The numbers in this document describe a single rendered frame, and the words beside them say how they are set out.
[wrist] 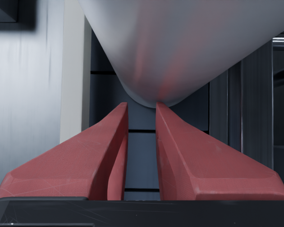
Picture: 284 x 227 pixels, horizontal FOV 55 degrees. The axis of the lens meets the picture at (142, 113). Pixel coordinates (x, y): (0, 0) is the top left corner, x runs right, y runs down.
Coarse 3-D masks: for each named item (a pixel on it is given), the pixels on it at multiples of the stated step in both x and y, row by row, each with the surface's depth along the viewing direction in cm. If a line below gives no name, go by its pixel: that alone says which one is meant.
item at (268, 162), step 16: (272, 48) 10; (240, 64) 10; (256, 64) 10; (272, 64) 10; (240, 80) 10; (256, 80) 10; (272, 80) 10; (240, 96) 10; (256, 96) 10; (272, 96) 10; (240, 112) 10; (256, 112) 10; (272, 112) 10; (240, 128) 10; (256, 128) 10; (272, 128) 10; (240, 144) 10; (256, 144) 10; (272, 144) 10; (256, 160) 10; (272, 160) 10
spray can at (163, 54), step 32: (96, 0) 4; (128, 0) 3; (160, 0) 3; (192, 0) 3; (224, 0) 3; (256, 0) 3; (96, 32) 6; (128, 32) 4; (160, 32) 4; (192, 32) 3; (224, 32) 3; (256, 32) 4; (128, 64) 7; (160, 64) 5; (192, 64) 5; (224, 64) 6; (160, 96) 11
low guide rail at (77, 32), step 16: (64, 0) 15; (64, 16) 15; (80, 16) 15; (64, 32) 15; (80, 32) 15; (64, 48) 15; (80, 48) 15; (64, 64) 15; (80, 64) 15; (64, 80) 15; (80, 80) 15; (64, 96) 15; (80, 96) 15; (64, 112) 15; (80, 112) 15; (64, 128) 14; (80, 128) 15
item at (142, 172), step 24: (96, 48) 18; (96, 72) 19; (96, 96) 18; (120, 96) 18; (192, 96) 18; (96, 120) 18; (144, 120) 18; (192, 120) 18; (144, 144) 18; (144, 168) 18; (144, 192) 18
